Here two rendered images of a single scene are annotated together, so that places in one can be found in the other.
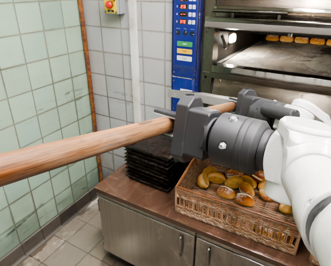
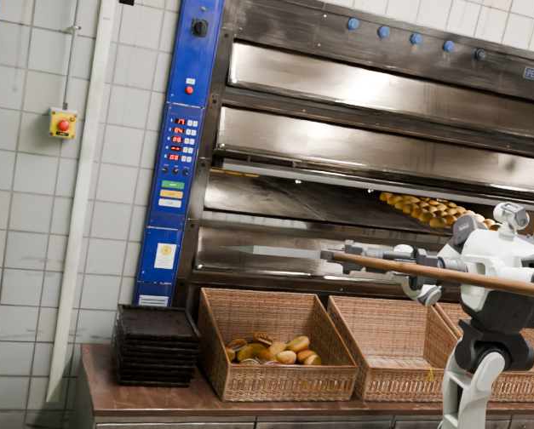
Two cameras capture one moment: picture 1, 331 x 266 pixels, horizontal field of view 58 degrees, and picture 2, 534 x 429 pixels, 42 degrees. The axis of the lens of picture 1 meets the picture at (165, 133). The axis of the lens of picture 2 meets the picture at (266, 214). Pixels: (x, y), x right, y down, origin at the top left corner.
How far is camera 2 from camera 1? 186 cm
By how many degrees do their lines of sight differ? 51
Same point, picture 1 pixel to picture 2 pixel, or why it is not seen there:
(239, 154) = not seen: hidden behind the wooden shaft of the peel
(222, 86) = (210, 236)
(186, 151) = (426, 282)
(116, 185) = (119, 398)
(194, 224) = (254, 406)
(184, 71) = (168, 220)
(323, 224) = not seen: outside the picture
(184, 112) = (424, 258)
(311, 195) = (528, 274)
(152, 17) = (121, 145)
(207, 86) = (192, 237)
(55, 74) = not seen: outside the picture
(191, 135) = not seen: hidden behind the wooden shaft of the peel
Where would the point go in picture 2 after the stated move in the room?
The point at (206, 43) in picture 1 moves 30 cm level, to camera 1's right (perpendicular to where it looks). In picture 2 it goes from (197, 183) to (245, 182)
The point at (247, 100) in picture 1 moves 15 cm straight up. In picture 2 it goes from (356, 249) to (366, 208)
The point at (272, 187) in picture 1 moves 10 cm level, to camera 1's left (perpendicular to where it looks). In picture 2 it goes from (473, 288) to (458, 294)
